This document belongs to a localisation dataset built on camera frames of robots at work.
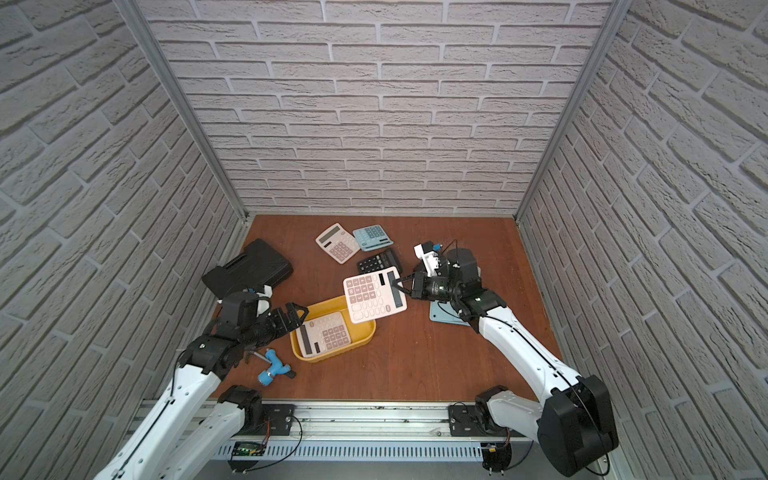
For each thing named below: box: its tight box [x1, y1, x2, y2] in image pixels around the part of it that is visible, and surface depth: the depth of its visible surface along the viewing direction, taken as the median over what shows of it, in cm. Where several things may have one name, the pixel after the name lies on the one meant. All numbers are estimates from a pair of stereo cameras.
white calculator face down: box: [343, 266, 408, 324], surface depth 74 cm
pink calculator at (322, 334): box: [296, 312, 351, 358], surface depth 87 cm
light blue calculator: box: [429, 300, 471, 327], surface depth 69 cm
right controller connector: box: [480, 442, 512, 476], surface depth 71 cm
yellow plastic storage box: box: [290, 295, 376, 363], surface depth 89 cm
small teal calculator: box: [352, 224, 394, 252], surface depth 112 cm
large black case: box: [202, 238, 293, 299], surface depth 99 cm
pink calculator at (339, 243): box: [315, 222, 361, 265], surface depth 109 cm
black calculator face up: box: [357, 249, 403, 273], surface depth 105 cm
